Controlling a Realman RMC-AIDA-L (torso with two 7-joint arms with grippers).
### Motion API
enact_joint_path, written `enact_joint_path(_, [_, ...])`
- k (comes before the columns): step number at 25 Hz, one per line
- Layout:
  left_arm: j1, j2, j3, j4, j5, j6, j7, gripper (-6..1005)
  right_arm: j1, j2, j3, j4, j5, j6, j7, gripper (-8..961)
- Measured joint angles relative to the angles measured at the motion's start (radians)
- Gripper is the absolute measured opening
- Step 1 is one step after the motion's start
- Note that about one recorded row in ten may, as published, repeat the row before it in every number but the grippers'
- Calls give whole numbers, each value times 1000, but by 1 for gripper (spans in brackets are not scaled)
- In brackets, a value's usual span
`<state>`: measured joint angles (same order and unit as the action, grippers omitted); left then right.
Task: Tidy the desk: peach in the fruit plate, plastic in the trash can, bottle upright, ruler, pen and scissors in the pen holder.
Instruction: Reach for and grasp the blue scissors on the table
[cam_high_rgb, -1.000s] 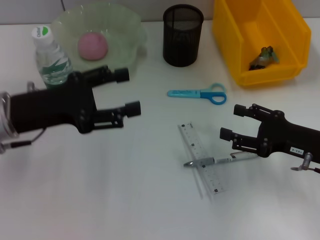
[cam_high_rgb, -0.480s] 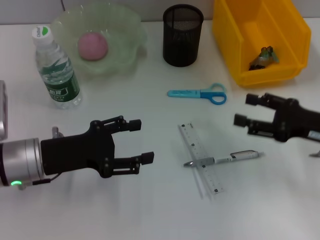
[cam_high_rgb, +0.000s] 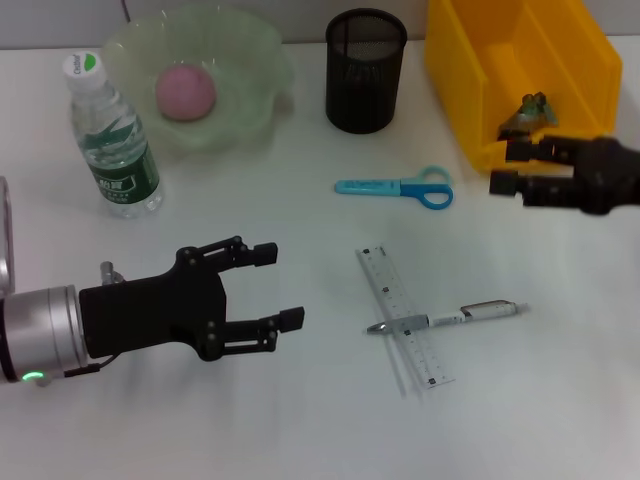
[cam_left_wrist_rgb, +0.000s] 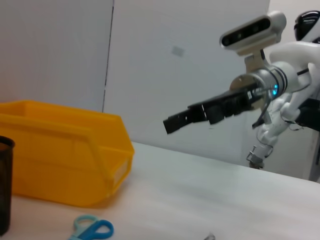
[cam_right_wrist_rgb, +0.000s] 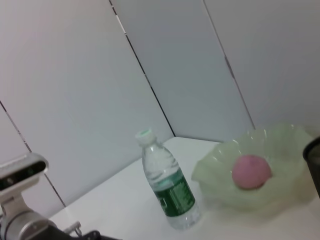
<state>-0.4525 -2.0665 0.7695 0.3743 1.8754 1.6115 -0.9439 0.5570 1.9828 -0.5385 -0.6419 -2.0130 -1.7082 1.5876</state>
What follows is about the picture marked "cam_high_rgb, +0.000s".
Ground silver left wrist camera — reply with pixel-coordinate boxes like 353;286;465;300
0;175;16;292

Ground translucent green fruit plate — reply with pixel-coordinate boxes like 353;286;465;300
99;2;296;154

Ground blue capped scissors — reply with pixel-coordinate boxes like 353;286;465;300
334;165;455;211

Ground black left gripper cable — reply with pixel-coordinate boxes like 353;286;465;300
62;352;120;379

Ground clear green-label water bottle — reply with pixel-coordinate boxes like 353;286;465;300
61;51;164;219

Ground clear plastic ruler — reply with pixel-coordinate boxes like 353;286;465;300
355;241;458;397

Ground black mesh pen cup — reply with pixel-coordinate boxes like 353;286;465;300
325;8;408;135

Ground green plastic wrapper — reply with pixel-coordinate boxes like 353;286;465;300
497;90;559;141

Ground yellow plastic bin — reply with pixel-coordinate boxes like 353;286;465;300
424;0;624;175

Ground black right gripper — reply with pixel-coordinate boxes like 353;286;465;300
488;134;640;217

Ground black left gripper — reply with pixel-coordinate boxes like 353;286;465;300
78;235;307;363

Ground pink peach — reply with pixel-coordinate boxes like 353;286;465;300
153;63;219;123

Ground silver white ballpoint pen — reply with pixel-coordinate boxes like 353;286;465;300
367;298;530;336

